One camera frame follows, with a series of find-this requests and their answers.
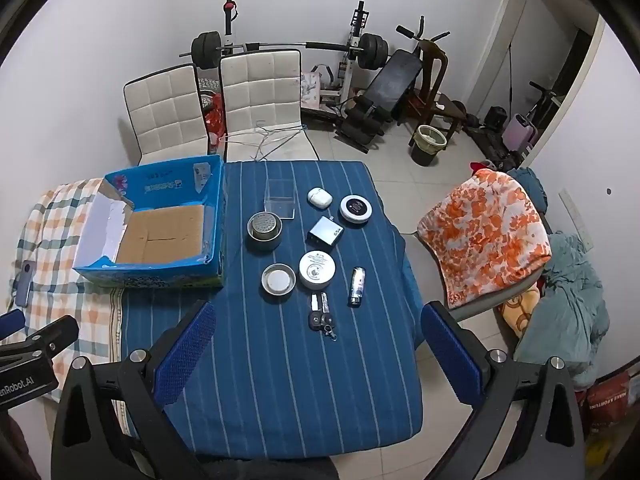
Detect white door frame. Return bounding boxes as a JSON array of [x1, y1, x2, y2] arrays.
[[465, 0, 607, 171]]

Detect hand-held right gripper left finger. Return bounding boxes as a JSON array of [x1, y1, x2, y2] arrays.
[[50, 300, 218, 480]]

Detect red plastic bag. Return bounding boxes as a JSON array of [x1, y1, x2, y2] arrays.
[[202, 92, 226, 153]]

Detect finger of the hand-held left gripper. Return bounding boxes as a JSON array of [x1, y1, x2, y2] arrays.
[[0, 308, 26, 342], [0, 315, 81, 362]]

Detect white padded chair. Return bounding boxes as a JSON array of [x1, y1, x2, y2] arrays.
[[123, 64, 211, 166], [219, 49, 321, 162]]

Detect wire clothes hangers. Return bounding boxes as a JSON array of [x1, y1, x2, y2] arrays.
[[220, 120, 308, 161]]

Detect black barbell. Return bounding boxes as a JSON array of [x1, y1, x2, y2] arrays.
[[180, 31, 390, 72]]

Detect pink suitcase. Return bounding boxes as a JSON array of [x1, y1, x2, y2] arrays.
[[502, 114, 538, 151]]

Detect teal blanket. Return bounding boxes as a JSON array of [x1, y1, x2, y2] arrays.
[[515, 232, 611, 388]]

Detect round metal lid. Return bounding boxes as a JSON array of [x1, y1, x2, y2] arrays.
[[260, 263, 297, 300]]

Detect clear plastic box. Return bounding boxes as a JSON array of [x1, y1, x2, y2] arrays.
[[264, 177, 296, 222]]

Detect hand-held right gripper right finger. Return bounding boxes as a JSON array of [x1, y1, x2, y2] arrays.
[[420, 301, 588, 480]]

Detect metal cup with strainer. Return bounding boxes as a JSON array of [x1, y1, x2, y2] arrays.
[[246, 212, 283, 253]]

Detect blue striped tablecloth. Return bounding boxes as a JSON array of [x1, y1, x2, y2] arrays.
[[112, 160, 426, 461]]

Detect dark blue garment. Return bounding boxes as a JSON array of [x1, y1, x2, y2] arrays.
[[509, 167, 549, 211]]

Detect grey charger block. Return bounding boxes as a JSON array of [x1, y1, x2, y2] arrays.
[[308, 216, 345, 247]]

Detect round black and white tin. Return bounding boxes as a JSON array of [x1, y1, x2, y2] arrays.
[[339, 194, 373, 224]]

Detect grey chair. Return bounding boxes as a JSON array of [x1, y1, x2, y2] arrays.
[[414, 230, 546, 322]]

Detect red printed bag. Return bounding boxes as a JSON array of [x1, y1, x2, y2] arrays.
[[575, 375, 632, 436]]

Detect yellow cartoon cushion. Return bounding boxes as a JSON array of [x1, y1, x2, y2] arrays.
[[495, 290, 543, 338]]

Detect pink gift bag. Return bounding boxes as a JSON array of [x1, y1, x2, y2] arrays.
[[300, 65, 337, 111]]

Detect brown wooden chair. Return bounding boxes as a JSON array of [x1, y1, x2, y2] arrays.
[[400, 37, 468, 141]]

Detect printed slim can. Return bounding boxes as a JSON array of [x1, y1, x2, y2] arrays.
[[348, 267, 368, 308]]

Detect blue cardboard box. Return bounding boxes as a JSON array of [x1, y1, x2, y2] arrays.
[[72, 155, 226, 289]]

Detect wastebasket with liner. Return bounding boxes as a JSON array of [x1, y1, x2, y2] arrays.
[[410, 125, 447, 167]]

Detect orange floral cloth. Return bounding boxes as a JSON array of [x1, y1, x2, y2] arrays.
[[417, 169, 552, 309]]

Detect grey phone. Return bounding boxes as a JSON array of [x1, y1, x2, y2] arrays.
[[14, 260, 35, 308]]

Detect white barbell rack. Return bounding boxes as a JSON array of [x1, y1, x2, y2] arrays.
[[220, 0, 371, 111]]

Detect plaid cloth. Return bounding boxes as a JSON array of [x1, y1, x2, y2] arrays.
[[10, 177, 132, 436]]

